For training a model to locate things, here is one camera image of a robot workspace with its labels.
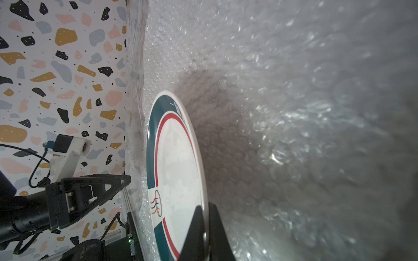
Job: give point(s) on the clear bubble wrap sheet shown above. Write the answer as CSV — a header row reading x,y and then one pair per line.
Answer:
x,y
306,115

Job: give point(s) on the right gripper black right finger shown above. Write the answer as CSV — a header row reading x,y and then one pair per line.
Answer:
x,y
220,249

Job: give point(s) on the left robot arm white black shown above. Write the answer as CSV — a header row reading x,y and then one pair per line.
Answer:
x,y
23,218

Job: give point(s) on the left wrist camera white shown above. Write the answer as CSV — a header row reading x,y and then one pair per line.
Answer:
x,y
67,150

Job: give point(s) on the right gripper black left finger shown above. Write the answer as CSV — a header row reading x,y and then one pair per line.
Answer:
x,y
193,249

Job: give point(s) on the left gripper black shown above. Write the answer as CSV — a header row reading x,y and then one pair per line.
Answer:
x,y
69,200

